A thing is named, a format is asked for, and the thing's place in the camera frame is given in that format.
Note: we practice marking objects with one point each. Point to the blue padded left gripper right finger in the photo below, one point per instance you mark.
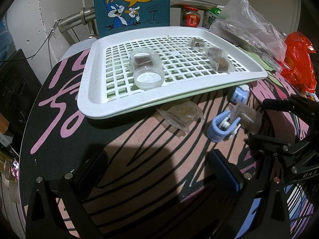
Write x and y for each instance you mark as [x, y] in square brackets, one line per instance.
[224, 171]

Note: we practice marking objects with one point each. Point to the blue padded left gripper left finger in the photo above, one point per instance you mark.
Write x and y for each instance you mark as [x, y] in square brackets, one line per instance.
[78, 184]

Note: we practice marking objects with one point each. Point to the blue U-shaped clip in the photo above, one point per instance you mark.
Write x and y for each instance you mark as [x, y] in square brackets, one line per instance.
[222, 128]

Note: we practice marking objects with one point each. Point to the brown cube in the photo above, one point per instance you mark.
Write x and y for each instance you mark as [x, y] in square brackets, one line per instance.
[222, 64]
[196, 43]
[141, 61]
[250, 119]
[215, 51]

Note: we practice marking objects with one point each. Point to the large brown cube packet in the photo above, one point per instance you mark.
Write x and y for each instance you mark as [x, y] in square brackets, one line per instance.
[181, 114]

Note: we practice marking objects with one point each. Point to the blue clip with white flower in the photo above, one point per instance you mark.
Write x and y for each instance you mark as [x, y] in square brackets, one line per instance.
[240, 94]

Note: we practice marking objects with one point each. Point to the brown cube back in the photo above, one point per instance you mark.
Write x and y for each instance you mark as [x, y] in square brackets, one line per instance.
[196, 43]

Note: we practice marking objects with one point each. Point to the clear round plastic jar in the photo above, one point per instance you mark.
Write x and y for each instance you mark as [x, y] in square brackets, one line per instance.
[157, 62]

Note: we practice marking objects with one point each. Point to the clear round container lid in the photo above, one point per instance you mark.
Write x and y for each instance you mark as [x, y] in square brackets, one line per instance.
[148, 77]

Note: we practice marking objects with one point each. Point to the black pink printed table mat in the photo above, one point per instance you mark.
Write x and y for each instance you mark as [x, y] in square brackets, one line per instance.
[136, 176]

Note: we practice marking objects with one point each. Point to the smartphone with lit screen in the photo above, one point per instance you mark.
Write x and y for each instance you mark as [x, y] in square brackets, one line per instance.
[14, 169]

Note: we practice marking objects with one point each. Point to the red plastic bag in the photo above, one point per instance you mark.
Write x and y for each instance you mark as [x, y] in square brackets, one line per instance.
[298, 69]

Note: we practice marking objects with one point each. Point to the black cabinet at left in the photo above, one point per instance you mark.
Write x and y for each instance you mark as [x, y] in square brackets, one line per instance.
[19, 89]

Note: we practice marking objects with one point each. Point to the white perforated plastic tray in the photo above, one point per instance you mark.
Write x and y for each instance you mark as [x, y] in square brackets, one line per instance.
[107, 86]

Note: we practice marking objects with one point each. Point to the clear crumpled plastic bag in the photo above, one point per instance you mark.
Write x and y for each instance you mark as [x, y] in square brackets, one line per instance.
[238, 22]

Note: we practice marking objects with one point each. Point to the red lidded glass jar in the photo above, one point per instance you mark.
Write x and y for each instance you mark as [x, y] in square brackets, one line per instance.
[189, 17]

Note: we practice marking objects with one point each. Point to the green white carton box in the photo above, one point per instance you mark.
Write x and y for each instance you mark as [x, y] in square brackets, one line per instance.
[211, 15]

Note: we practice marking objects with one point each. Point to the blue water jug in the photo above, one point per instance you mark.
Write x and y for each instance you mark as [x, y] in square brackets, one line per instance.
[5, 40]

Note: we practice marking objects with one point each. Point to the teal Bugs Bunny tote bag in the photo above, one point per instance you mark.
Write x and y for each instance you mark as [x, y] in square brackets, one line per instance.
[113, 16]

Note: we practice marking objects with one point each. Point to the steel bed rail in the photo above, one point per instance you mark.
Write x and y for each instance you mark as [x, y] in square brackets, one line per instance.
[86, 16]

